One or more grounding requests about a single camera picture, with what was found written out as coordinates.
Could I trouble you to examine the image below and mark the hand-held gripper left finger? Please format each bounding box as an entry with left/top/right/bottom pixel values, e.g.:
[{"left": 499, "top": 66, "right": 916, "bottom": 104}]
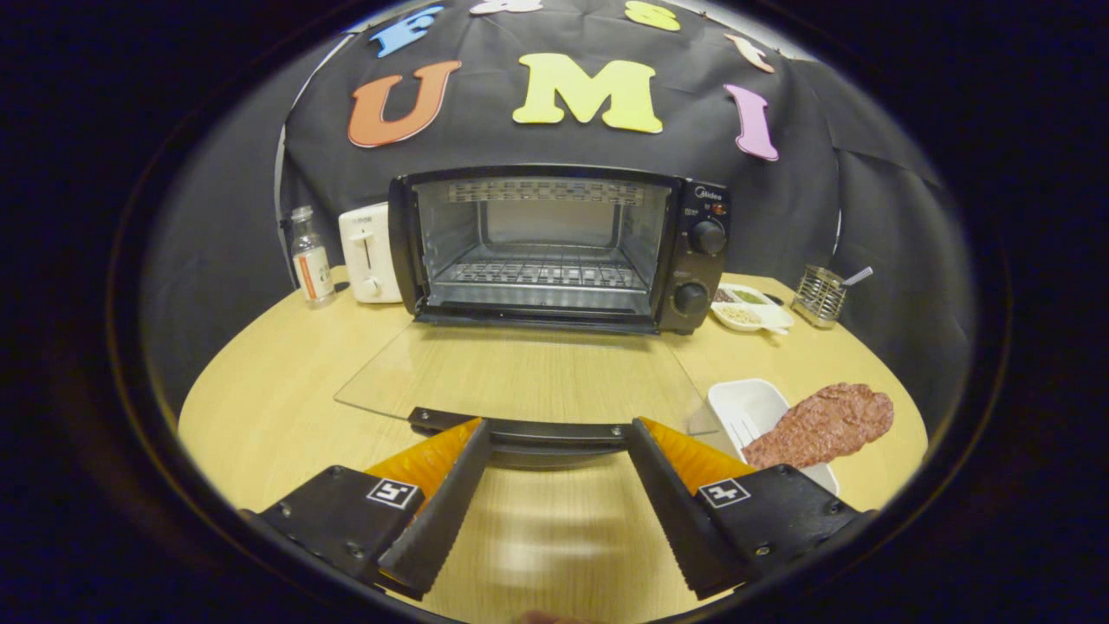
[{"left": 241, "top": 418, "right": 493, "bottom": 601}]

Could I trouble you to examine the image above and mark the black toaster oven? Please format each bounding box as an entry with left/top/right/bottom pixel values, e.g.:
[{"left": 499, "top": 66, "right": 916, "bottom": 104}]
[{"left": 334, "top": 165, "right": 731, "bottom": 471}]

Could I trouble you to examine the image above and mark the wire mesh utensil holder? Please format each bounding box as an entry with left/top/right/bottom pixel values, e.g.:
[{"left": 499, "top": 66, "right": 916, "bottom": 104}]
[{"left": 790, "top": 265, "right": 847, "bottom": 329}]

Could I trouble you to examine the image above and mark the white divided condiment dish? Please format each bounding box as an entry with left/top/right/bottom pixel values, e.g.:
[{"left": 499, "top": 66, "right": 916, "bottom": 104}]
[{"left": 710, "top": 283, "right": 794, "bottom": 335}]

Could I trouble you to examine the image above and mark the black backdrop cloth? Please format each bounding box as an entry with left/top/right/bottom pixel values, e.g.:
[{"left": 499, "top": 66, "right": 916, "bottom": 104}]
[{"left": 139, "top": 0, "right": 980, "bottom": 417}]

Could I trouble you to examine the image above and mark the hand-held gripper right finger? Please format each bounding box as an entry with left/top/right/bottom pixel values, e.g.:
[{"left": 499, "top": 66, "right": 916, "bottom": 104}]
[{"left": 626, "top": 418, "right": 876, "bottom": 601}]

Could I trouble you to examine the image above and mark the white bread toaster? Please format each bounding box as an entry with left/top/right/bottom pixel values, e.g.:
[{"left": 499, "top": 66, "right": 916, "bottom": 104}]
[{"left": 338, "top": 202, "right": 404, "bottom": 304}]

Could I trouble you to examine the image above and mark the clear glass bottle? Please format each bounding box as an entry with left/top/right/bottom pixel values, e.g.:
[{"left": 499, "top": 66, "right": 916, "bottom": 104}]
[{"left": 290, "top": 205, "right": 337, "bottom": 306}]

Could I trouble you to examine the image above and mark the red raw steak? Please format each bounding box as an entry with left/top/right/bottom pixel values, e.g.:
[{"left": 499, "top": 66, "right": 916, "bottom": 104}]
[{"left": 743, "top": 383, "right": 895, "bottom": 471}]

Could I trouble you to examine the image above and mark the white rectangular tray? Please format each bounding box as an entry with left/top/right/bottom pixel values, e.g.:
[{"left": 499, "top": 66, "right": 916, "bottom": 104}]
[{"left": 708, "top": 378, "right": 840, "bottom": 497}]

